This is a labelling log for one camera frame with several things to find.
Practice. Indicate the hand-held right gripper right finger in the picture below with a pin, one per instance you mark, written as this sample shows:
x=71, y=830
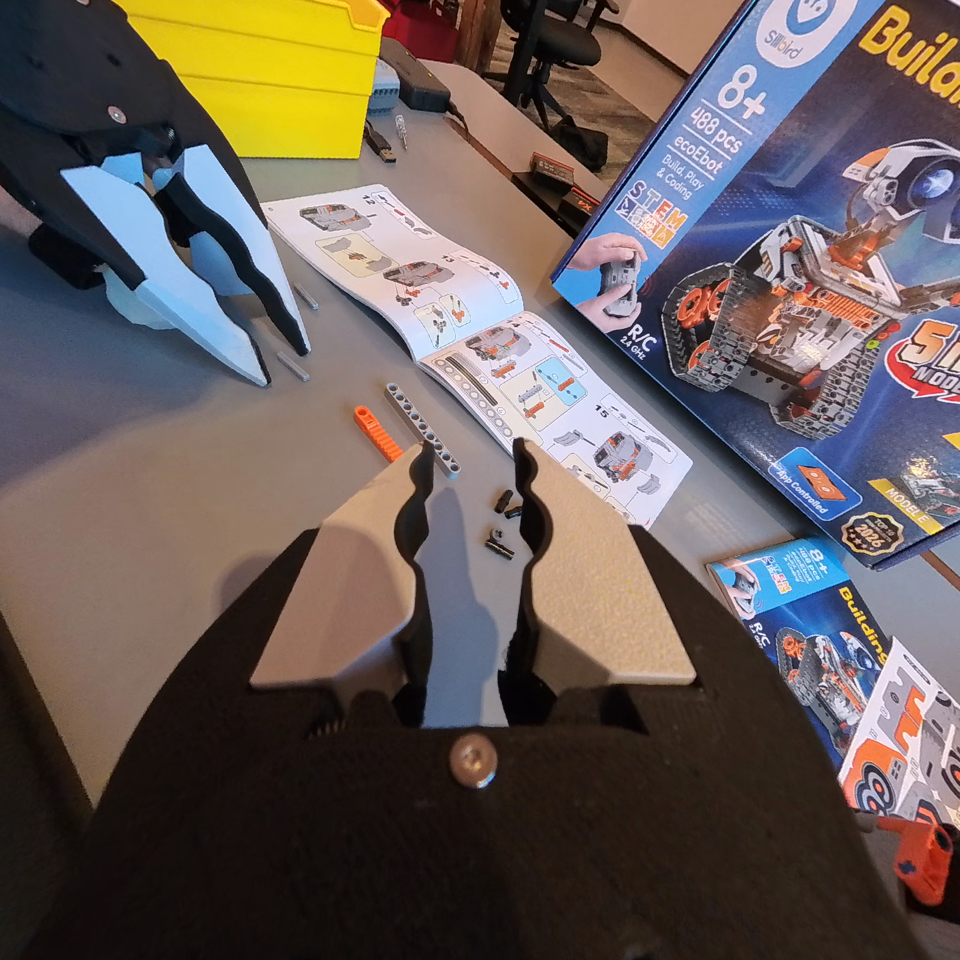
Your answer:
x=615, y=608

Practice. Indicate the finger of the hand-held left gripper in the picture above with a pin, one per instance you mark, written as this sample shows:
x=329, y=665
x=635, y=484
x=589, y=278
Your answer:
x=165, y=285
x=240, y=225

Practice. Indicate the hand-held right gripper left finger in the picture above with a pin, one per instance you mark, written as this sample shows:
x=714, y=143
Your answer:
x=338, y=600

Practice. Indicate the short grey axle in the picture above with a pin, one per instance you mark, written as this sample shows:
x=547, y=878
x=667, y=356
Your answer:
x=294, y=365
x=306, y=297

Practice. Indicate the yellow plastic bin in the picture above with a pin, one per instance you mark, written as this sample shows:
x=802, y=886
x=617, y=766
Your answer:
x=270, y=75

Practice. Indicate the grey perforated beam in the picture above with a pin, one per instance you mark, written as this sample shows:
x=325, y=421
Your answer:
x=422, y=429

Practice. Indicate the grey desk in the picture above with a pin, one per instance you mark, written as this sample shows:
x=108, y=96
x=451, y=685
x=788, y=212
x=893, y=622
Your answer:
x=150, y=480

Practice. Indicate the black desk pad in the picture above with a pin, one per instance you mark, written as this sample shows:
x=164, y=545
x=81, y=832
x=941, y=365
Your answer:
x=548, y=203

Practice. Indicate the orange ridged building piece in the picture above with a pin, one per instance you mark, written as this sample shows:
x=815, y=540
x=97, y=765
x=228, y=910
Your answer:
x=378, y=434

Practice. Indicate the blue instruction booklet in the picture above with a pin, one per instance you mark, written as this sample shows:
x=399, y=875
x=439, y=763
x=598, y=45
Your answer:
x=803, y=645

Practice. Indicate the white remote controller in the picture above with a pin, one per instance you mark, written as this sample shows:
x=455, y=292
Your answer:
x=384, y=87

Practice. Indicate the open instruction manual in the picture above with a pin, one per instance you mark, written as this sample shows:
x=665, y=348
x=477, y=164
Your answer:
x=450, y=300

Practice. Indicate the black rectangular power bank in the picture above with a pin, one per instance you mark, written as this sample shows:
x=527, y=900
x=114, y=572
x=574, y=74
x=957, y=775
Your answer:
x=417, y=78

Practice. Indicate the red storage crate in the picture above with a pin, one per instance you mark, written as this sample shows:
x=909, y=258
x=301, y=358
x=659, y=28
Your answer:
x=420, y=27

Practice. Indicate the small black battery pack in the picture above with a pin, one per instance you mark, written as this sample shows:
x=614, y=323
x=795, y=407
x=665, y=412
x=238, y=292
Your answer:
x=552, y=165
x=581, y=198

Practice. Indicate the robot sticker sheet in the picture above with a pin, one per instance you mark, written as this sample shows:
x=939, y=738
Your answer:
x=915, y=735

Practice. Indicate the black office chair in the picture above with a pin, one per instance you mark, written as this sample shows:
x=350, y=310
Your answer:
x=555, y=45

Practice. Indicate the black perforated chair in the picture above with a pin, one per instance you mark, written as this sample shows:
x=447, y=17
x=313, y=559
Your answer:
x=38, y=810

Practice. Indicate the orange perforated block piece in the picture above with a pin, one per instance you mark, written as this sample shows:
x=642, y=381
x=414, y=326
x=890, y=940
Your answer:
x=918, y=858

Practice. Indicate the blue robot kit box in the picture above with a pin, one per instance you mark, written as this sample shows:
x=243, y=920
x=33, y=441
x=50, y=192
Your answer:
x=780, y=225

